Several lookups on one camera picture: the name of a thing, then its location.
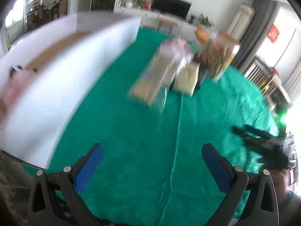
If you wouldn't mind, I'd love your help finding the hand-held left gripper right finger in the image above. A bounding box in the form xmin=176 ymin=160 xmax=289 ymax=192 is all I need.
xmin=201 ymin=143 xmax=283 ymax=226

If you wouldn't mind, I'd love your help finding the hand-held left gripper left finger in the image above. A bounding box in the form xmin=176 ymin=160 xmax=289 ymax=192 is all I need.
xmin=28 ymin=143 xmax=105 ymax=226

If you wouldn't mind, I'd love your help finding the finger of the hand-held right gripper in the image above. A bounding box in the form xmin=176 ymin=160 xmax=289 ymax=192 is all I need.
xmin=232 ymin=125 xmax=261 ymax=146
xmin=245 ymin=124 xmax=280 ymax=142

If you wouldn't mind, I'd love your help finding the long white box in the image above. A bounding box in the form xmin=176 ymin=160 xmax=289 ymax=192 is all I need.
xmin=0 ymin=13 xmax=141 ymax=170

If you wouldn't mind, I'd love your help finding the pink bath pouf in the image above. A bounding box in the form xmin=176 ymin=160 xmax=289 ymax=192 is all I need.
xmin=0 ymin=71 xmax=36 ymax=120

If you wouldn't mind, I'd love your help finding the pink cloth packet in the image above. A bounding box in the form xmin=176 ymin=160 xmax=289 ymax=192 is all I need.
xmin=162 ymin=38 xmax=195 ymax=59

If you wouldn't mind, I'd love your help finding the person's right forearm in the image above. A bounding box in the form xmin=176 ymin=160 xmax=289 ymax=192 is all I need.
xmin=268 ymin=168 xmax=301 ymax=219

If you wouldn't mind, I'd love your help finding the green tablecloth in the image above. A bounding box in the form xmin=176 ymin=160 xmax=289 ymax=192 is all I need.
xmin=22 ymin=27 xmax=286 ymax=226

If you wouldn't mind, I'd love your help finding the yellow sponge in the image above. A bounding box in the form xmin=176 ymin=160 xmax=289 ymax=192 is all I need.
xmin=173 ymin=62 xmax=200 ymax=97

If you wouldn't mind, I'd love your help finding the clear peanut jar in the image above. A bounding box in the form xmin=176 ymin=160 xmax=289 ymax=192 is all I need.
xmin=195 ymin=27 xmax=240 ymax=82

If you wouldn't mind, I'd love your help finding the cotton swab pack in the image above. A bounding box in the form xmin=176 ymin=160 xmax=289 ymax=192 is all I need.
xmin=127 ymin=49 xmax=179 ymax=113

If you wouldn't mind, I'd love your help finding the grey curtain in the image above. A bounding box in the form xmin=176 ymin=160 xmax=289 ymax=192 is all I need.
xmin=232 ymin=0 xmax=280 ymax=69

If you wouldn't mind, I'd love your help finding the orange lounge chair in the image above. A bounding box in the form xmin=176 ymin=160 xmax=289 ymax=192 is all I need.
xmin=195 ymin=27 xmax=241 ymax=46

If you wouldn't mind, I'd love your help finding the covered standing air conditioner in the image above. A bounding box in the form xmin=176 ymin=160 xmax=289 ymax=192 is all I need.
xmin=227 ymin=3 xmax=255 ymax=37

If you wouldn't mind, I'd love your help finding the large leafy potted plant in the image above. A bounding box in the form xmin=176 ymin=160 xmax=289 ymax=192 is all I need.
xmin=199 ymin=13 xmax=214 ymax=30

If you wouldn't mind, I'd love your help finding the light wooden coffee table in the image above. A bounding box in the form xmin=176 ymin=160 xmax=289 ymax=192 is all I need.
xmin=156 ymin=17 xmax=186 ymax=34

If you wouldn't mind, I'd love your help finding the flat screen television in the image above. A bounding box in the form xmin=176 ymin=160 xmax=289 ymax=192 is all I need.
xmin=152 ymin=0 xmax=192 ymax=19

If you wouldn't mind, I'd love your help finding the white television cabinet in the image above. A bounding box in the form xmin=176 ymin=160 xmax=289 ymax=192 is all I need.
xmin=114 ymin=6 xmax=212 ymax=38

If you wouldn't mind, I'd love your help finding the wooden dining table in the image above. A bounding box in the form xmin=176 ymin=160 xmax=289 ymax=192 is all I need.
xmin=26 ymin=3 xmax=58 ymax=29

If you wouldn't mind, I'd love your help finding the wooden dining chair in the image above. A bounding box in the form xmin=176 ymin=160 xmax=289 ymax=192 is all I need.
xmin=58 ymin=0 xmax=68 ymax=17

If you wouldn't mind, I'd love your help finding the glass balcony door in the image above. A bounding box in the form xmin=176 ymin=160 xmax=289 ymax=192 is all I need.
xmin=5 ymin=0 xmax=47 ymax=45

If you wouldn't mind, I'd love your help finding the red wall hanging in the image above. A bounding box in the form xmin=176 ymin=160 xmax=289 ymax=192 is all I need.
xmin=268 ymin=25 xmax=280 ymax=43

